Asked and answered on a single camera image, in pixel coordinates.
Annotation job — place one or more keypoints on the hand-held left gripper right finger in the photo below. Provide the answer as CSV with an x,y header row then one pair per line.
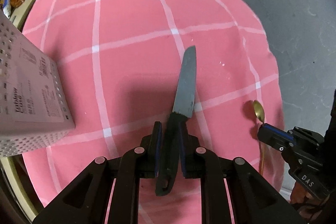
x,y
183,161

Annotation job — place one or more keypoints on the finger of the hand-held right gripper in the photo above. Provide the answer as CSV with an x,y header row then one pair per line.
x,y
273,140
281,131

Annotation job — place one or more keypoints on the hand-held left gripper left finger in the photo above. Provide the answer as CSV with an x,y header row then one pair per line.
x,y
157,153

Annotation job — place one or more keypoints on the gold spoon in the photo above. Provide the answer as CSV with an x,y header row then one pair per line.
x,y
258,109

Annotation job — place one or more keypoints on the black kitchen knife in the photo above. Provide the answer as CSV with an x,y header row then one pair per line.
x,y
186,82

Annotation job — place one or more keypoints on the white perforated utensil basket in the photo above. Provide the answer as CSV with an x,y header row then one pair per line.
x,y
29,98

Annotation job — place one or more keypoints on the person's right hand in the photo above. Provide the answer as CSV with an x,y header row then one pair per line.
x,y
300,195

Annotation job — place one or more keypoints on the pink checked tablecloth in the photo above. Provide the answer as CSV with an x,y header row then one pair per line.
x,y
131,29

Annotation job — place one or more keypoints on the white and blue packet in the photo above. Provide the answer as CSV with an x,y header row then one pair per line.
x,y
7,5

